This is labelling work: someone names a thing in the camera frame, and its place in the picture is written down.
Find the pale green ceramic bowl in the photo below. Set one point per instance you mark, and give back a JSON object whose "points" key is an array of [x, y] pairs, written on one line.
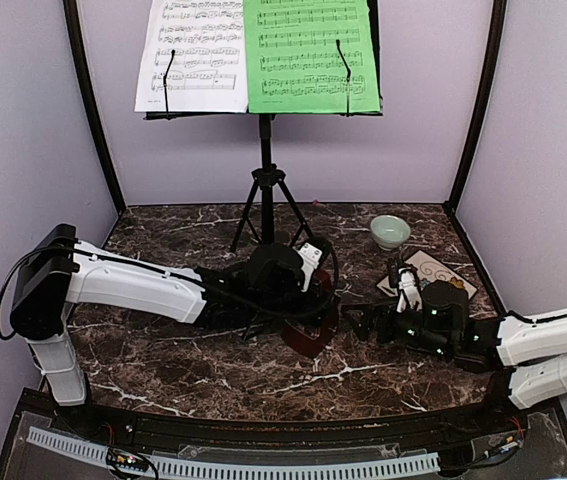
{"points": [[389, 232]]}

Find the small circuit board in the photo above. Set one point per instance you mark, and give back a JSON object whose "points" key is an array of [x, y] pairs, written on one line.
{"points": [[127, 463]]}

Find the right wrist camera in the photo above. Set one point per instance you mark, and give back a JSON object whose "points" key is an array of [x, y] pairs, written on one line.
{"points": [[404, 279]]}

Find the square floral plate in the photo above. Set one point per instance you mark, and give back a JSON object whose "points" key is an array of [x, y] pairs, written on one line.
{"points": [[430, 269]]}

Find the white slotted cable duct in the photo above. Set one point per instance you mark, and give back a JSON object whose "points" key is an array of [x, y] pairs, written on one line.
{"points": [[201, 463]]}

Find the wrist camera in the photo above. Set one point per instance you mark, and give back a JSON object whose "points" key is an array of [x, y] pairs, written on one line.
{"points": [[313, 253], [404, 279]]}

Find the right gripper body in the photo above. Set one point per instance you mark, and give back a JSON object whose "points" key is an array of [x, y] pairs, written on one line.
{"points": [[389, 332]]}

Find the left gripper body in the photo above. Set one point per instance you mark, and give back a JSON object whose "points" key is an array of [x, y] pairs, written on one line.
{"points": [[316, 311]]}

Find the left black frame post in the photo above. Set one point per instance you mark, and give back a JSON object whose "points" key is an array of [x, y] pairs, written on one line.
{"points": [[82, 71]]}

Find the white sheet music paper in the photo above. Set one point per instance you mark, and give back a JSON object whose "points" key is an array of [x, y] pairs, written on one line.
{"points": [[194, 59]]}

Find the green paper sheet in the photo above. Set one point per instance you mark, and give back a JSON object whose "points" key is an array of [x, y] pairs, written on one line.
{"points": [[310, 57]]}

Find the black front rail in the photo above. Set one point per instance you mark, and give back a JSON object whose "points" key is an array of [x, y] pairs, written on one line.
{"points": [[445, 429]]}

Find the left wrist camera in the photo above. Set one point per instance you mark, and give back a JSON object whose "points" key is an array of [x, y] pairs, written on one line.
{"points": [[313, 253]]}

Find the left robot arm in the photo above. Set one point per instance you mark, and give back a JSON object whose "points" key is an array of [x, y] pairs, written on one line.
{"points": [[277, 284]]}

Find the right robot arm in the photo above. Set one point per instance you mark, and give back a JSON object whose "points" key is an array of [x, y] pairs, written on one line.
{"points": [[525, 355]]}

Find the dark red wooden metronome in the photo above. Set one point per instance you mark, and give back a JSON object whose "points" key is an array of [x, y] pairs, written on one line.
{"points": [[307, 340]]}

